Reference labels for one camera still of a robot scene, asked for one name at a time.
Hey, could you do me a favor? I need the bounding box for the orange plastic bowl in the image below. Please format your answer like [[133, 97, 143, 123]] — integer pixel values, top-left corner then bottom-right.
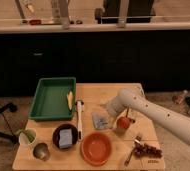
[[80, 132, 112, 166]]

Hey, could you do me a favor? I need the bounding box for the bunch of red grapes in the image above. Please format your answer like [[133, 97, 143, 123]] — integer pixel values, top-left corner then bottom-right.
[[134, 144, 162, 158]]

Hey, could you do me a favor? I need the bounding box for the black chair base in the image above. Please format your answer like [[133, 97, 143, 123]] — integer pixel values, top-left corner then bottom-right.
[[0, 102, 21, 145]]

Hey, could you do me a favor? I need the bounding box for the metal cup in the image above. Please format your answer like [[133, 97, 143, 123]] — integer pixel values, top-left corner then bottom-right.
[[33, 143, 50, 161]]

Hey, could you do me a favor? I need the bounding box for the green plastic tray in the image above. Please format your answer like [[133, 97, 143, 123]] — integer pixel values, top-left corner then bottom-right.
[[29, 77, 76, 121]]

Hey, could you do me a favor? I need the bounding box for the dark brown bowl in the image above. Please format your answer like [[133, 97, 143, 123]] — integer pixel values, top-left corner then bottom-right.
[[52, 124, 78, 150]]

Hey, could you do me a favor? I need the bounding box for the grey towel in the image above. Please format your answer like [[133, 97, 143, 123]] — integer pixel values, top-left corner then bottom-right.
[[92, 113, 108, 130]]

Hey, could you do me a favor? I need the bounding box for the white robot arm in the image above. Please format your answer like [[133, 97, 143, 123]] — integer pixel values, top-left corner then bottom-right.
[[102, 88, 190, 146]]

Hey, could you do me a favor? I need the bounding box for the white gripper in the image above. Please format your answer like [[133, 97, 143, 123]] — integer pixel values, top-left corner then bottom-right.
[[102, 96, 124, 118]]

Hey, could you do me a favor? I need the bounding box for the blue sponge block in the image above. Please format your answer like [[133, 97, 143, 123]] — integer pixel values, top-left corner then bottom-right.
[[59, 129, 72, 149]]

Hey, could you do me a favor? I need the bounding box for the white cup with green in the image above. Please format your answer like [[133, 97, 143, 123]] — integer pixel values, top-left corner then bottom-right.
[[17, 129, 36, 147]]

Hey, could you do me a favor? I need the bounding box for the red apple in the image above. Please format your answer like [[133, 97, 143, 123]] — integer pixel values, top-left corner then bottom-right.
[[117, 117, 131, 130]]

